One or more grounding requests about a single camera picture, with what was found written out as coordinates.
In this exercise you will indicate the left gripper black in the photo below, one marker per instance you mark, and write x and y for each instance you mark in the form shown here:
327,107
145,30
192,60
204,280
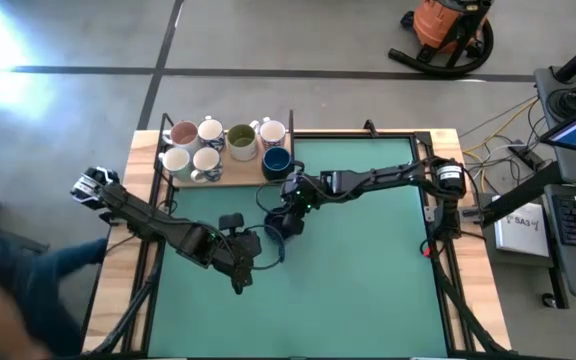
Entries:
238,252

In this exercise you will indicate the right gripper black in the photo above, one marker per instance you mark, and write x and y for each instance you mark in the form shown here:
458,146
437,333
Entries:
303,192

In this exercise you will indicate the round black mug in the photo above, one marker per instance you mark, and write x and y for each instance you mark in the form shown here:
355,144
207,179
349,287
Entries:
274,220

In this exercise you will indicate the dark navy blue mug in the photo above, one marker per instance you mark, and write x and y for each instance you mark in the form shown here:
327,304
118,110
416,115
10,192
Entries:
276,161

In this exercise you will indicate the red white lattice mug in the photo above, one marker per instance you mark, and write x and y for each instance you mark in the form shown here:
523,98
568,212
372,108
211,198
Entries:
272,132

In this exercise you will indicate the white mug with black text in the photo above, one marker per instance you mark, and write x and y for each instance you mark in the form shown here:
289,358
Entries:
242,141

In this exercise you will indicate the navy floral white mug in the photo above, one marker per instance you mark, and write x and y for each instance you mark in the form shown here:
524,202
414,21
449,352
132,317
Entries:
211,131
206,160

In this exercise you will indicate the green lattice patterned mug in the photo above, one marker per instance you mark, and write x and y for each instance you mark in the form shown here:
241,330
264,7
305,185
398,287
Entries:
176,160

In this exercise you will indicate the white mug pinkish inside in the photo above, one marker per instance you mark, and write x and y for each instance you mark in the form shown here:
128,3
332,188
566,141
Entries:
184,134

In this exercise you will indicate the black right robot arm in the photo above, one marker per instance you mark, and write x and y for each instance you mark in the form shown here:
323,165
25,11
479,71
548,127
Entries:
383,177

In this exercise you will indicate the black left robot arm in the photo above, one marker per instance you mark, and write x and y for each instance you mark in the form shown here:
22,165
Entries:
143,220

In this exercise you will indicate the black diagonal support strut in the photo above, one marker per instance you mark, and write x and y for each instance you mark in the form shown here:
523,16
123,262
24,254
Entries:
463,310
133,310

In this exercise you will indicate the black table clamp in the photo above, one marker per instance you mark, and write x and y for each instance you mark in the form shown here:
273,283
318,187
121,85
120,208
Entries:
370,129

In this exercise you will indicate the small red tag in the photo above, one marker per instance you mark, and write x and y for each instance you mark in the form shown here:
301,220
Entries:
426,251

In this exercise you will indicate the person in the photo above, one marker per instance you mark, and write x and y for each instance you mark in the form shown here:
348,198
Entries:
33,280

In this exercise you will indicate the white booklet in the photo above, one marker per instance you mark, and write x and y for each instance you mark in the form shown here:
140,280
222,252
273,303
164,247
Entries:
520,227

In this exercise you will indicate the black metal bar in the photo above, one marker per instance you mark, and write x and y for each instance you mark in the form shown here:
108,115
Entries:
523,192

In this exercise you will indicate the black power strip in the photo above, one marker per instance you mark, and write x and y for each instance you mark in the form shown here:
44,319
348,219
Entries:
525,156

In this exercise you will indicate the orange black shop vacuum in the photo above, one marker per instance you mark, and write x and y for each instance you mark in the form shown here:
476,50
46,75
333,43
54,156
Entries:
435,22

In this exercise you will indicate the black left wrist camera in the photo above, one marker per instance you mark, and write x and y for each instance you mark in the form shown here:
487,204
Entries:
232,222

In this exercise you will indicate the black metal table frame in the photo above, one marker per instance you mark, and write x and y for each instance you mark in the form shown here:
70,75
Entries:
348,135

